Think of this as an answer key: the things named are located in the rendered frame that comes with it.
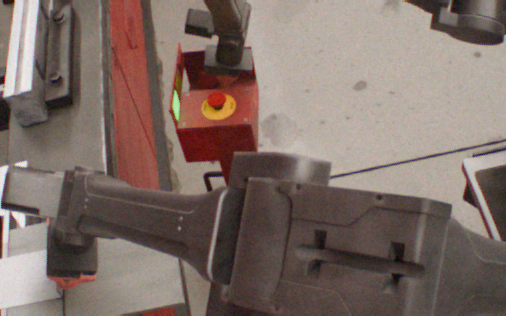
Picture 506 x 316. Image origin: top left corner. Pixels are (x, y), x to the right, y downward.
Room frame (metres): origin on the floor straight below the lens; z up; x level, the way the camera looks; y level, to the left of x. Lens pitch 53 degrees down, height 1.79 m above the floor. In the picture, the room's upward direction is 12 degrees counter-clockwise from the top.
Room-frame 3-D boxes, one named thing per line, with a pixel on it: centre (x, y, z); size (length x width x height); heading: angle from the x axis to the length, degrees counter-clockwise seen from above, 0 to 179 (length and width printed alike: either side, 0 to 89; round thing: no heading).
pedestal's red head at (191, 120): (0.97, 0.05, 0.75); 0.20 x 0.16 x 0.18; 170
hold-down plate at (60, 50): (1.08, 0.37, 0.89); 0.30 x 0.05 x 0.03; 1
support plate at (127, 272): (0.47, 0.27, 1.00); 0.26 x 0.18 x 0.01; 91
